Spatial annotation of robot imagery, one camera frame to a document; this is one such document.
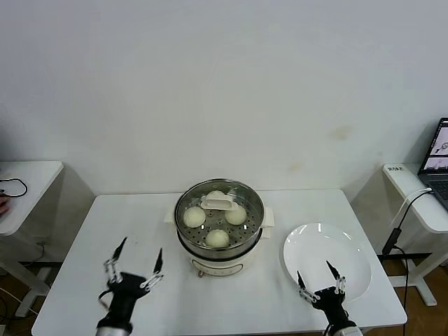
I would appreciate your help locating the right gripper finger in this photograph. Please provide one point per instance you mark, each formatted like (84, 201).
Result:
(336, 274)
(301, 285)

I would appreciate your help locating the white laptop side table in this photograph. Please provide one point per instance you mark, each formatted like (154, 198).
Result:
(406, 180)

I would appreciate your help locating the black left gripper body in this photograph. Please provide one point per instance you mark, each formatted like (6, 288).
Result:
(126, 290)

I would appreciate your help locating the white steamed baozi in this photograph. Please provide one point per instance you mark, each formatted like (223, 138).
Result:
(236, 216)
(213, 194)
(194, 217)
(217, 239)

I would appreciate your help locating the perforated steel steamer basket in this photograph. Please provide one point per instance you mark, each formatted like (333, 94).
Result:
(268, 217)

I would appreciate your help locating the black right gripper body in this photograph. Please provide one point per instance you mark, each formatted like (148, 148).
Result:
(330, 304)

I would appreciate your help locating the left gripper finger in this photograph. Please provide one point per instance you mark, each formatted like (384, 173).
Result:
(117, 253)
(159, 262)

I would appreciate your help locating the small table label sticker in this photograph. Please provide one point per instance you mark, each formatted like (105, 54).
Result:
(395, 168)

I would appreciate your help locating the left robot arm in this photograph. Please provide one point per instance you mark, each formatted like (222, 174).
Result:
(115, 327)

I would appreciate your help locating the white round plate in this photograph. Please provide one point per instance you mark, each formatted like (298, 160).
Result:
(322, 245)

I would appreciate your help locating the dark open laptop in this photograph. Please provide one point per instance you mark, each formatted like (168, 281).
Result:
(437, 189)

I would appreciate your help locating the person's hand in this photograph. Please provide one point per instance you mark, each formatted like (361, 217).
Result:
(3, 206)

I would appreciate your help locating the glass pot lid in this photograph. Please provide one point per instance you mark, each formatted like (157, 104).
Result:
(217, 203)

